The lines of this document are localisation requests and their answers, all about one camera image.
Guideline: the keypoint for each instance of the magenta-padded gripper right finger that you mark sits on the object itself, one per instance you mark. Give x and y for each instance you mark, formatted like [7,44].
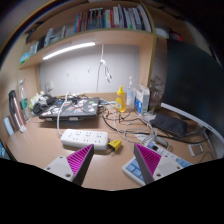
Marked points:
[150,160]

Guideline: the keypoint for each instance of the yellow squeeze bottle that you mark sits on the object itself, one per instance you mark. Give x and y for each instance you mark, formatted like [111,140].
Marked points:
[120,101]

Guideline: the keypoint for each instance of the black pouch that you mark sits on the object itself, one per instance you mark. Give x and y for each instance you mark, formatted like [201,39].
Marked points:
[168,124]

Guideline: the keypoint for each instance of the white and blue keyboard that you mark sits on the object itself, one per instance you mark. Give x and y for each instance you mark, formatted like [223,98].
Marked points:
[131,168]

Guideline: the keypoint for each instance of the white wall socket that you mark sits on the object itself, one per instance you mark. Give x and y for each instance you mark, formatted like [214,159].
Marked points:
[49,86]

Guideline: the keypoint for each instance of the small white slab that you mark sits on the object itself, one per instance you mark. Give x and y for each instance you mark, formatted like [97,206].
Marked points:
[8,126]

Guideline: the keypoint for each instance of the dark computer monitor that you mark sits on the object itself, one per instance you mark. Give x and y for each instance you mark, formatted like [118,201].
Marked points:
[193,80]

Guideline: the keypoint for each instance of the white power strip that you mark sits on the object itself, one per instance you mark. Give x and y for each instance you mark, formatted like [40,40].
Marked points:
[83,138]

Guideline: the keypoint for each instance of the black headphones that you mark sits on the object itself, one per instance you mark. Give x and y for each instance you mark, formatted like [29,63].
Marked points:
[39,107]

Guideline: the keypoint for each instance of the white led light bar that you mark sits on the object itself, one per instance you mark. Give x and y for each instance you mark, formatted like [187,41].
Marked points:
[68,50]

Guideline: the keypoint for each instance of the black laptop with stickers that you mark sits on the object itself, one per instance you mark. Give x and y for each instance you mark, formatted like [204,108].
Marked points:
[71,108]

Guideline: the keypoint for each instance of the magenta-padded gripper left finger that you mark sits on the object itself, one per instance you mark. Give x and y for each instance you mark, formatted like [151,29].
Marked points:
[78,161]

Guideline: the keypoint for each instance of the dark red folded umbrella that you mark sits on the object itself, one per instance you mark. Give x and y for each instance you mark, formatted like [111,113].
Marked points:
[16,111]

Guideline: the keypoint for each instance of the clear pump bottle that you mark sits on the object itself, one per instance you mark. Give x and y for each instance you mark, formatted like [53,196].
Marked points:
[130,95]

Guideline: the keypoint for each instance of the yellow charger block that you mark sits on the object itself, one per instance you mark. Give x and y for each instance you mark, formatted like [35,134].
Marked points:
[115,144]

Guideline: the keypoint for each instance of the wooden shelf unit with books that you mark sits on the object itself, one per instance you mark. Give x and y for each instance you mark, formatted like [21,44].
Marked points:
[100,36]

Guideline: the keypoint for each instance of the clear green-labelled water bottle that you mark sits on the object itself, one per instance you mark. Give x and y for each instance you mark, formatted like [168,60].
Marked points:
[24,103]

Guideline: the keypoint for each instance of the white and green bundle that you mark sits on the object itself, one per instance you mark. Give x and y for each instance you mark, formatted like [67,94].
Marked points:
[35,99]

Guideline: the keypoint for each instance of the white and blue carton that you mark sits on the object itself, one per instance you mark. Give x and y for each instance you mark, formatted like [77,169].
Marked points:
[141,100]

